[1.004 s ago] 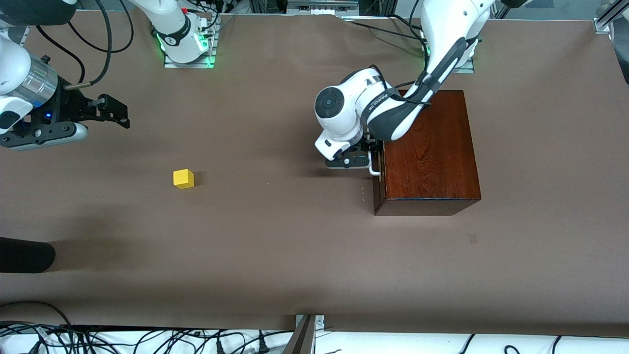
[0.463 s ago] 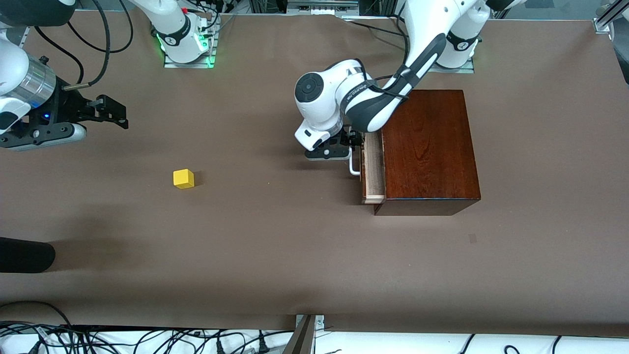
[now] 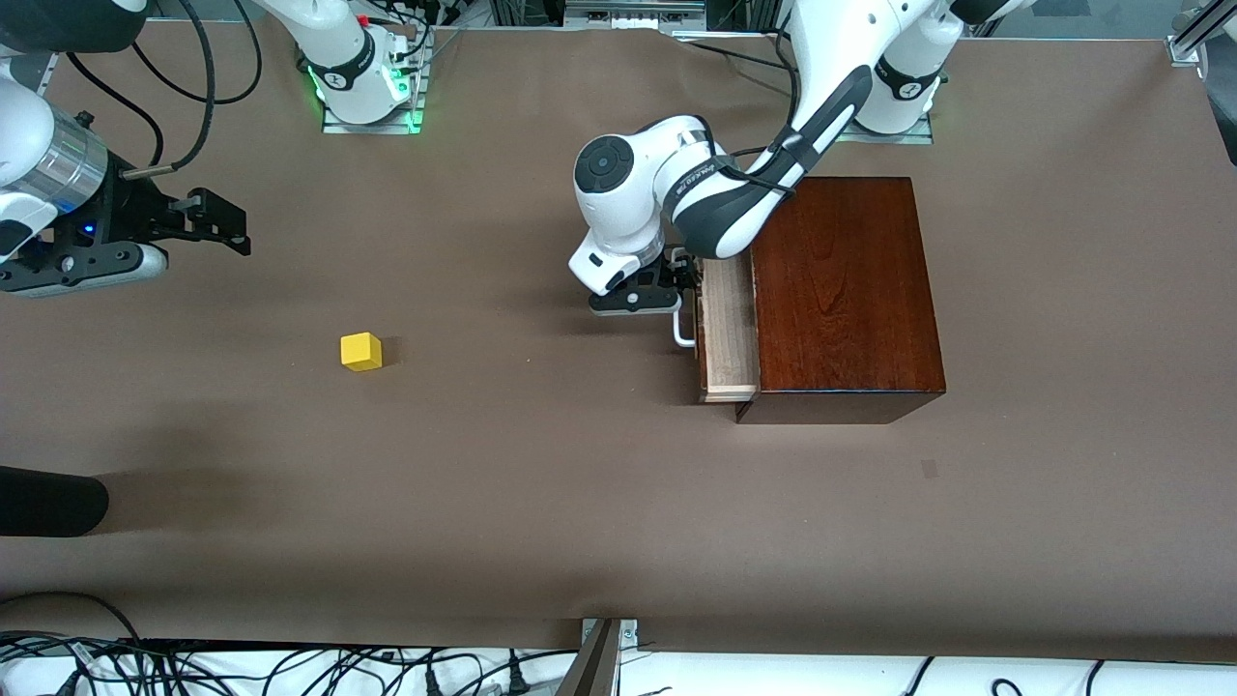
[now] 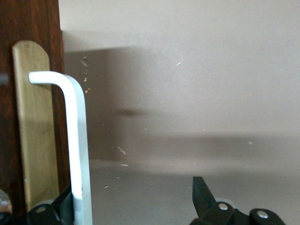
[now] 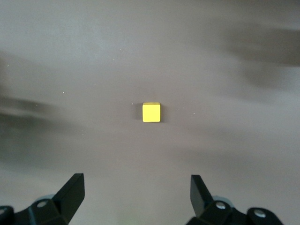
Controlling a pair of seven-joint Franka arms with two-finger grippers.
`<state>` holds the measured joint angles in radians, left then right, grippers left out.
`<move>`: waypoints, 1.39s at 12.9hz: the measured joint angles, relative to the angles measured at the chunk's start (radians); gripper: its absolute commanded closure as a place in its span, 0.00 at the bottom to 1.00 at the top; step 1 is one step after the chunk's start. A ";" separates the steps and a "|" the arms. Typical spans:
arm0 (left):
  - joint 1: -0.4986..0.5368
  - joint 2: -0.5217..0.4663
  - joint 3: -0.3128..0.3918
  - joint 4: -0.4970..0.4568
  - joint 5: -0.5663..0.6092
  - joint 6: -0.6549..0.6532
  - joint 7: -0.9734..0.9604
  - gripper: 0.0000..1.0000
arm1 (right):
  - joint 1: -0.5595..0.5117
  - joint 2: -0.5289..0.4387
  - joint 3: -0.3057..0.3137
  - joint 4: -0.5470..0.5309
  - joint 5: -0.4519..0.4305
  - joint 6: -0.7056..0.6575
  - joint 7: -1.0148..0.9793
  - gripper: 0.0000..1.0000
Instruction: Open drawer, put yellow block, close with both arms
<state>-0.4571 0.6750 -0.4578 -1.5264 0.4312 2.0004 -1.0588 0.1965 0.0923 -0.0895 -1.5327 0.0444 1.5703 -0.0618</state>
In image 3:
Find wooden drawer with metal handle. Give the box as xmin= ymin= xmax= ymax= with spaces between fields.
xmin=673 ymin=249 xmax=762 ymax=405

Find yellow cube block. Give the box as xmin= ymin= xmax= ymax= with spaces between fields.
xmin=340 ymin=332 xmax=384 ymax=373

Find dark wooden box casing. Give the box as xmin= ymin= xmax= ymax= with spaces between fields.
xmin=734 ymin=176 xmax=948 ymax=426

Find brown table cover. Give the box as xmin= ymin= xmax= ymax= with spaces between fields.
xmin=0 ymin=19 xmax=1237 ymax=668

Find black rounded object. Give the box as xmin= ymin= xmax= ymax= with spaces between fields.
xmin=0 ymin=466 xmax=110 ymax=538

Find black cable with metal plug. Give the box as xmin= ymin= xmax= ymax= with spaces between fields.
xmin=123 ymin=0 xmax=219 ymax=180

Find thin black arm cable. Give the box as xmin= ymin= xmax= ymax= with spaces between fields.
xmin=64 ymin=48 xmax=165 ymax=165

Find aluminium edge rail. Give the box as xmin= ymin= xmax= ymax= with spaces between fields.
xmin=0 ymin=48 xmax=57 ymax=94

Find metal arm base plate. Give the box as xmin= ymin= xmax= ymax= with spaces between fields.
xmin=833 ymin=111 xmax=935 ymax=146
xmin=322 ymin=58 xmax=427 ymax=136

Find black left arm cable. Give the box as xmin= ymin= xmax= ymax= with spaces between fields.
xmin=718 ymin=29 xmax=805 ymax=196

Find black cable on table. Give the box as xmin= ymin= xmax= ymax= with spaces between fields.
xmin=667 ymin=27 xmax=795 ymax=76

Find aluminium frame rack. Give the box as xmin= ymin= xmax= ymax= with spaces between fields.
xmin=488 ymin=0 xmax=776 ymax=32

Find black looping floor cable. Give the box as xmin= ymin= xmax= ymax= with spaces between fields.
xmin=0 ymin=591 xmax=146 ymax=647

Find metal frame bracket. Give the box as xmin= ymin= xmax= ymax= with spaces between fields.
xmin=556 ymin=617 xmax=640 ymax=696

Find aluminium corner bracket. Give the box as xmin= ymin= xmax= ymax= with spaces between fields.
xmin=1165 ymin=8 xmax=1211 ymax=69

